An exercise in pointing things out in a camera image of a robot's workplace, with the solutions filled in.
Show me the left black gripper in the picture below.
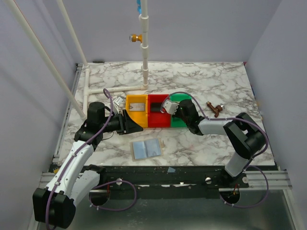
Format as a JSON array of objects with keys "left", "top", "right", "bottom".
[{"left": 100, "top": 109, "right": 143, "bottom": 135}]

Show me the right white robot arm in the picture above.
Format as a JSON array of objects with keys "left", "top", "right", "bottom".
[{"left": 163, "top": 99, "right": 268, "bottom": 188}]

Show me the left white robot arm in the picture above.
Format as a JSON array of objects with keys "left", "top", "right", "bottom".
[{"left": 33, "top": 102, "right": 143, "bottom": 230}]

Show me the silver card in yellow bin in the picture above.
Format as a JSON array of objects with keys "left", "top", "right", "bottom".
[{"left": 129, "top": 103, "right": 145, "bottom": 112}]

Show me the black card in red bin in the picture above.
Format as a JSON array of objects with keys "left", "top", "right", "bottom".
[{"left": 150, "top": 102, "right": 162, "bottom": 113}]

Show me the green plastic bin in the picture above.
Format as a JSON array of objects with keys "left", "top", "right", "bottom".
[{"left": 169, "top": 93, "right": 191, "bottom": 128}]

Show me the yellow plastic bin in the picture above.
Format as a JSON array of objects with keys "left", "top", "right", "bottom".
[{"left": 125, "top": 94, "right": 148, "bottom": 128}]

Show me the red plastic bin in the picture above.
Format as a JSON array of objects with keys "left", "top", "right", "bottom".
[{"left": 148, "top": 94, "right": 171, "bottom": 128}]

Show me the brown brass faucet valve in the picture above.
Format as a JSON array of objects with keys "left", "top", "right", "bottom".
[{"left": 206, "top": 102, "right": 224, "bottom": 118}]

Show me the orange nozzle on pipe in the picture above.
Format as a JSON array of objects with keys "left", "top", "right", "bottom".
[{"left": 129, "top": 34, "right": 142, "bottom": 43}]

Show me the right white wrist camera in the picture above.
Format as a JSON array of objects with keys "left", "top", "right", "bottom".
[{"left": 163, "top": 99, "right": 179, "bottom": 115}]

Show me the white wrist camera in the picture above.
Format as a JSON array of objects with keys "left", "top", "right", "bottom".
[
  {"left": 113, "top": 96, "right": 124, "bottom": 114},
  {"left": 163, "top": 99, "right": 179, "bottom": 115}
]

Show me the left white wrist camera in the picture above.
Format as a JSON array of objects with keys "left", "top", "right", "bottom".
[{"left": 113, "top": 96, "right": 124, "bottom": 114}]

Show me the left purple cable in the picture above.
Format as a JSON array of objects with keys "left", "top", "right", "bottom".
[{"left": 45, "top": 88, "right": 137, "bottom": 230}]

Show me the purple cable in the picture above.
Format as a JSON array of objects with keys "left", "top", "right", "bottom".
[
  {"left": 45, "top": 88, "right": 137, "bottom": 230},
  {"left": 160, "top": 92, "right": 271, "bottom": 208}
]

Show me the black mounting rail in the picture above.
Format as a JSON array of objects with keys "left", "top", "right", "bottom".
[{"left": 71, "top": 165, "right": 281, "bottom": 199}]

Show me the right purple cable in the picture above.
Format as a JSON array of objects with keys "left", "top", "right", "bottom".
[{"left": 160, "top": 92, "right": 271, "bottom": 208}]

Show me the aluminium extrusion frame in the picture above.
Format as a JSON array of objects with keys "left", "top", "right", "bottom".
[{"left": 38, "top": 171, "right": 82, "bottom": 192}]

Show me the white PVC pipe frame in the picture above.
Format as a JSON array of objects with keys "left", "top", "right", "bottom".
[{"left": 5, "top": 0, "right": 149, "bottom": 120}]

